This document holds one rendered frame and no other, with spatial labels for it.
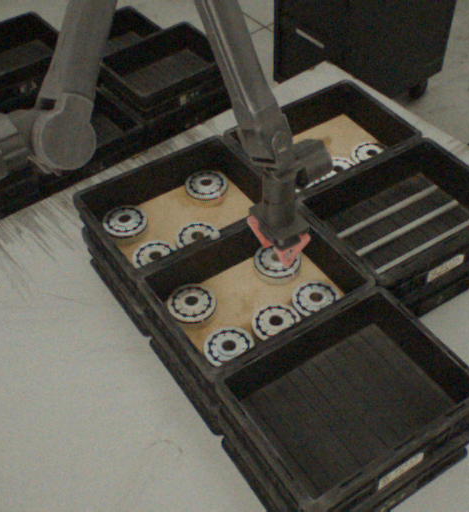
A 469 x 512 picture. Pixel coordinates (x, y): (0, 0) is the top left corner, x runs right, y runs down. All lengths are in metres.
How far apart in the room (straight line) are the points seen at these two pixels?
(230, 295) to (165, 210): 0.31
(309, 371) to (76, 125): 0.72
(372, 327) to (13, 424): 0.76
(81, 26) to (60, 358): 0.88
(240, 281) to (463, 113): 2.13
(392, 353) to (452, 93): 2.30
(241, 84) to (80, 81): 0.26
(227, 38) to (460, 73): 2.74
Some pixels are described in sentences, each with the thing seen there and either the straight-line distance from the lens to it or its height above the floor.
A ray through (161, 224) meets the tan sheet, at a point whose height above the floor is 0.83.
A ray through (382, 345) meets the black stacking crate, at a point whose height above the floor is 0.83.
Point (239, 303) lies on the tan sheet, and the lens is 1.64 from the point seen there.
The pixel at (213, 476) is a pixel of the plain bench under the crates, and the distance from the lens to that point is 1.57.
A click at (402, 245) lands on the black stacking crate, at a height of 0.83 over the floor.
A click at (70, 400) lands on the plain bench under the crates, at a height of 0.70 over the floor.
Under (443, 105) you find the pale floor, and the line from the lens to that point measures 3.65.
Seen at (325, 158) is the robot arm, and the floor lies 1.25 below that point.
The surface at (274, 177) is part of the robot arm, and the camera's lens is 1.26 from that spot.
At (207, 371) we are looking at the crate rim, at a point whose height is 0.93.
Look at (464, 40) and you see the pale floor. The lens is 4.11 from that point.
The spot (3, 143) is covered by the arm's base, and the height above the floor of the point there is 1.47.
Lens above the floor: 2.09
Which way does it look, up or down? 46 degrees down
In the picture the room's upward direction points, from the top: 1 degrees counter-clockwise
